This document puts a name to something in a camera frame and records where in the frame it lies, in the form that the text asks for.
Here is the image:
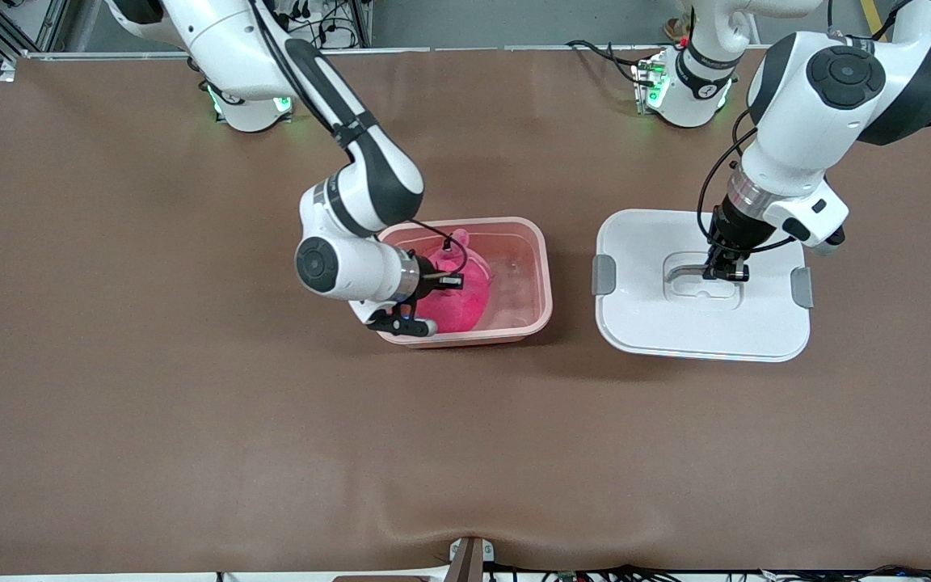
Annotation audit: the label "aluminium frame upright post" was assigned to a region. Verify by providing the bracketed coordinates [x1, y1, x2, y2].
[352, 0, 375, 48]

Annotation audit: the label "black arm base cable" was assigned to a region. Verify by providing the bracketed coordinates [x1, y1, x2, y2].
[567, 39, 652, 86]

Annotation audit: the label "brown table mat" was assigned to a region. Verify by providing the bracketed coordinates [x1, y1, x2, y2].
[0, 44, 931, 576]

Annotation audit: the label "black cable tangle with plugs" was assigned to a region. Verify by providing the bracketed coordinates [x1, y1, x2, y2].
[284, 0, 369, 51]

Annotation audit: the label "pink plush toy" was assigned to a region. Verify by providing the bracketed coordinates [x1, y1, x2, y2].
[415, 229, 493, 334]

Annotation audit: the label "pink translucent plastic box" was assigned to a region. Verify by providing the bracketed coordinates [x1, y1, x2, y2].
[350, 217, 554, 349]

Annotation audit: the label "white box lid grey clips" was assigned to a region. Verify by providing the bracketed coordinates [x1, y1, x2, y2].
[592, 209, 814, 362]

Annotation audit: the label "aluminium frame with black strut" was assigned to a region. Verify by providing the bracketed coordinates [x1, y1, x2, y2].
[0, 0, 70, 82]

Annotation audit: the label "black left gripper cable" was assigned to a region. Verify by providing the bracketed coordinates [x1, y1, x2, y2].
[697, 0, 931, 255]

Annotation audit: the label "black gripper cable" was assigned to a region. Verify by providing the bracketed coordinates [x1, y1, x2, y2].
[697, 0, 931, 255]
[407, 218, 470, 280]

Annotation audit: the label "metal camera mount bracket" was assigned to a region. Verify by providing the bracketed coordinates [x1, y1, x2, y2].
[448, 537, 495, 582]

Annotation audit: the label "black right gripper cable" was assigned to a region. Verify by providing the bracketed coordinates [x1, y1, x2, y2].
[407, 218, 470, 280]

